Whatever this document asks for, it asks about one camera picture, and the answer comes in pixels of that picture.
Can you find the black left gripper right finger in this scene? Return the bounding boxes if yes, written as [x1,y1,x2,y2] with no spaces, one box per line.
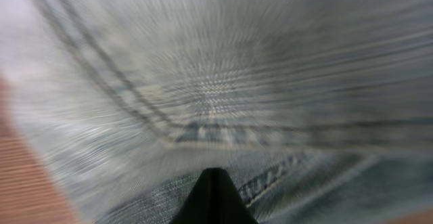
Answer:
[213,169,258,224]

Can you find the light blue denim shorts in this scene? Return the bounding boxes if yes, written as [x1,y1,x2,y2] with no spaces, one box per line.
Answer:
[1,0,432,223]

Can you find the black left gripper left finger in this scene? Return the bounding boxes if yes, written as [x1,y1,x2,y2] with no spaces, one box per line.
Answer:
[170,169,217,224]

